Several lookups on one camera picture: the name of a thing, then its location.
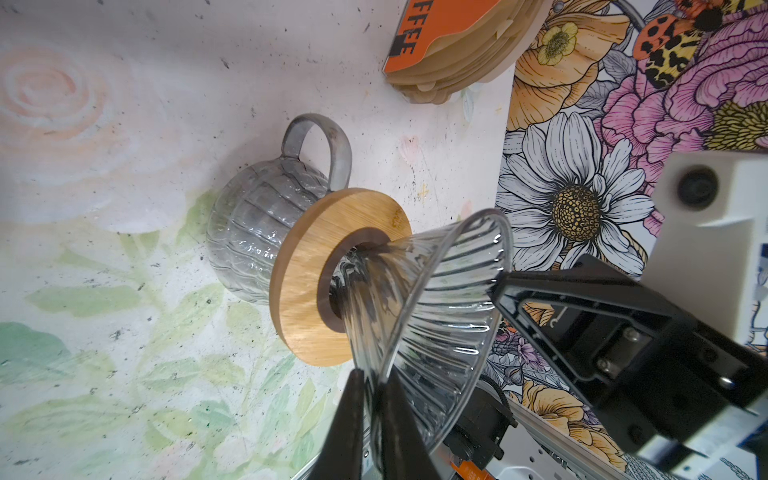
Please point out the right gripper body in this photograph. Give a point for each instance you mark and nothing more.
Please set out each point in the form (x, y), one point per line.
(678, 390)

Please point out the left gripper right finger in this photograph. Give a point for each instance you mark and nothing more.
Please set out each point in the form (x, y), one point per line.
(403, 453)

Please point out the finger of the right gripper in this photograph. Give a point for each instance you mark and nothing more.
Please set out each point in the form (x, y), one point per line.
(576, 318)

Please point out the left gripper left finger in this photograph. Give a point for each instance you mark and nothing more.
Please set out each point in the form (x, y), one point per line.
(341, 457)

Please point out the grey glass dripper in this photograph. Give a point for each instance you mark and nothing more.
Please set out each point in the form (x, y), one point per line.
(420, 308)

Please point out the wooden ring dripper holder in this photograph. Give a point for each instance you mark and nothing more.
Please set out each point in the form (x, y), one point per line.
(299, 294)

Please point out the grey ribbed glass pitcher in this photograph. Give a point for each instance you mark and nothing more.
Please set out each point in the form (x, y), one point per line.
(257, 208)

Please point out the brown coffee filter stack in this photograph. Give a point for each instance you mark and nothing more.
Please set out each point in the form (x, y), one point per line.
(442, 47)

